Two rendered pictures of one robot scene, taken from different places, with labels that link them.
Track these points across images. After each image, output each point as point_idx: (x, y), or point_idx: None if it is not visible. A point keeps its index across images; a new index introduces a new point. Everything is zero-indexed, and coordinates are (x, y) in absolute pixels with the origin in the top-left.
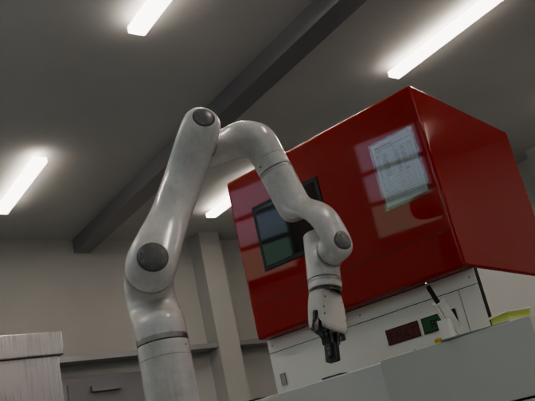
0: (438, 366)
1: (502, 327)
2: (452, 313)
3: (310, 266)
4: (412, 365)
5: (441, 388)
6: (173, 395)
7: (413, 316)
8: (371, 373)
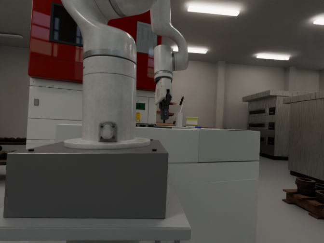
0: (224, 140)
1: (251, 132)
2: (181, 111)
3: (165, 63)
4: (213, 136)
5: (222, 149)
6: (132, 118)
7: None
8: (193, 133)
